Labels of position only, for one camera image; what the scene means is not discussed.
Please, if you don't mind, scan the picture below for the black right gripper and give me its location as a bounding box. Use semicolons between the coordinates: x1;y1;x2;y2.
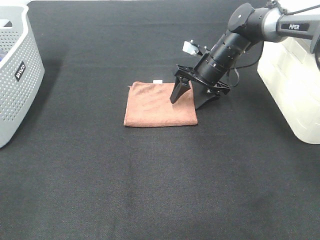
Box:
169;53;237;110

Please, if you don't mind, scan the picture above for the orange-brown towel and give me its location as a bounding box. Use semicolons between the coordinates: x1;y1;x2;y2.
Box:
123;81;198;128

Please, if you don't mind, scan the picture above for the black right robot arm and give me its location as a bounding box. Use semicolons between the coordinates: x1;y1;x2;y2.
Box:
170;0;320;109

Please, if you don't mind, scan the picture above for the white plastic storage bin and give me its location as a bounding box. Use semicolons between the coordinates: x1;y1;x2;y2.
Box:
257;37;320;144

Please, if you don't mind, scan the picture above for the black fabric table mat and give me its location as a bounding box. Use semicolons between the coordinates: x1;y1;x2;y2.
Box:
0;0;320;240

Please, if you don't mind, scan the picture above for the grey perforated laundry basket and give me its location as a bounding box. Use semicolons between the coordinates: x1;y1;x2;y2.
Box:
0;3;45;147

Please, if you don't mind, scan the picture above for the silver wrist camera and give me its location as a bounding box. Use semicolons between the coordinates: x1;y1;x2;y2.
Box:
182;40;208;56

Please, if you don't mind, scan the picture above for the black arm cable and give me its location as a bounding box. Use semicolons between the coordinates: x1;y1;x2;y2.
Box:
226;41;265;88

